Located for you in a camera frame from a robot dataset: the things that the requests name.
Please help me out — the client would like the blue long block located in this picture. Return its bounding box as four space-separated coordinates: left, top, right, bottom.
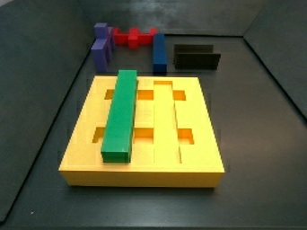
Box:
153 33 168 74

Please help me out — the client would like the black angled holder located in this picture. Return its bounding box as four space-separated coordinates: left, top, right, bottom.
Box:
173 44 220 70

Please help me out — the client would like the yellow slotted board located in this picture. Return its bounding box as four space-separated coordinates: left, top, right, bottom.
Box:
58 76 224 188

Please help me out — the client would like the red cross-shaped block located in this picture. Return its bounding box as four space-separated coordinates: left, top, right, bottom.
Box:
112 27 157 49

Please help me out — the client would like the green long block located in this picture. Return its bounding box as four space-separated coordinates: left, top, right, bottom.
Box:
100 70 137 163

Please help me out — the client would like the purple cross-shaped block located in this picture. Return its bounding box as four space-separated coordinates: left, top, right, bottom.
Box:
90 22 114 73

